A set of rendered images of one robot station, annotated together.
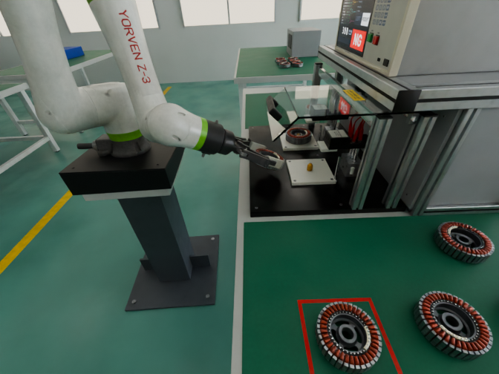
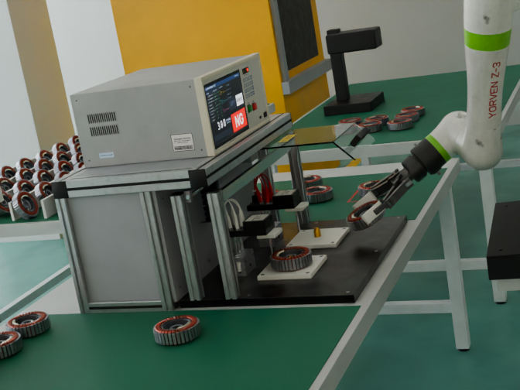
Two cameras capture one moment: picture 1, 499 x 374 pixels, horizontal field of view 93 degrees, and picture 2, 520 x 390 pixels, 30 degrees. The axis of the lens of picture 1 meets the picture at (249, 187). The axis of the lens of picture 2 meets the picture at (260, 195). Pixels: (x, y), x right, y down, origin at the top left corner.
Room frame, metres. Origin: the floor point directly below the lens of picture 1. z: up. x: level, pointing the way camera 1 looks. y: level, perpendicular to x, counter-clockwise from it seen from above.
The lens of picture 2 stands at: (3.25, 0.59, 1.58)
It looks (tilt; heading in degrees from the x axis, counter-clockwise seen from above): 14 degrees down; 201
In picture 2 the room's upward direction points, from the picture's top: 10 degrees counter-clockwise
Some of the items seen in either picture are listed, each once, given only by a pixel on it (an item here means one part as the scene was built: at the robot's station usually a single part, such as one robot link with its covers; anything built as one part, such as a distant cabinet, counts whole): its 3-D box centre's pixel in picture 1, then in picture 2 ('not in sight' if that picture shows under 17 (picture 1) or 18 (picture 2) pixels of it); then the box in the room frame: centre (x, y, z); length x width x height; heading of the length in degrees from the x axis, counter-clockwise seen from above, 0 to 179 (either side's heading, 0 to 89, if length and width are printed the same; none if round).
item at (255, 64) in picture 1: (281, 89); not in sight; (3.20, -0.49, 0.38); 1.85 x 1.10 x 0.75; 179
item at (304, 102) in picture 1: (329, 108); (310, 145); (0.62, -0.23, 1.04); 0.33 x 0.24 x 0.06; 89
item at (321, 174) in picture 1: (309, 171); (318, 238); (0.71, -0.22, 0.78); 0.15 x 0.15 x 0.01; 89
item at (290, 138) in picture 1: (298, 135); (291, 258); (0.95, -0.23, 0.80); 0.11 x 0.11 x 0.04
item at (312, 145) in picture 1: (298, 140); (292, 267); (0.95, -0.23, 0.78); 0.15 x 0.15 x 0.01; 89
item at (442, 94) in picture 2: not in sight; (415, 174); (-1.55, -0.37, 0.38); 1.85 x 1.10 x 0.75; 179
